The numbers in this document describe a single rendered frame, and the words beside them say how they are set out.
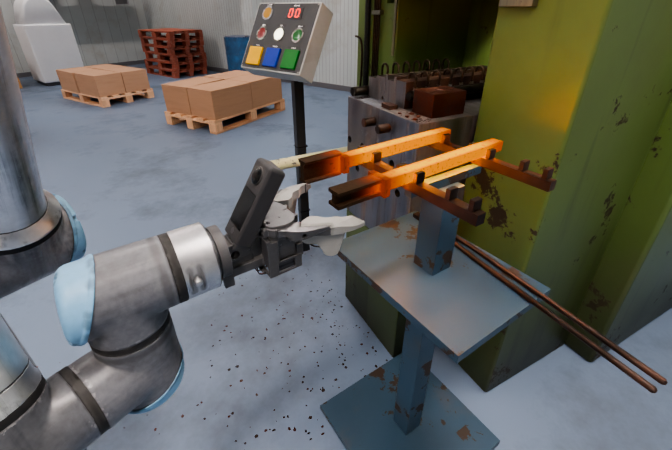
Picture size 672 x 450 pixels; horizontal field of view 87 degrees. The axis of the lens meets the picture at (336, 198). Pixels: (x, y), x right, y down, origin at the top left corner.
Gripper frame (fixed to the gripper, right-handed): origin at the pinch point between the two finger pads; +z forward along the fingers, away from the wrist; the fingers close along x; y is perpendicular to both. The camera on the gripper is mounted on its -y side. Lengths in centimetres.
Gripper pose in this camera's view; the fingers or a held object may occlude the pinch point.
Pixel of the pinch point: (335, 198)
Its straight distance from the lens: 56.5
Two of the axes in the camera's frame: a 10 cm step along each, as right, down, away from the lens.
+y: 0.0, 8.8, 4.7
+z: 8.2, -2.7, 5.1
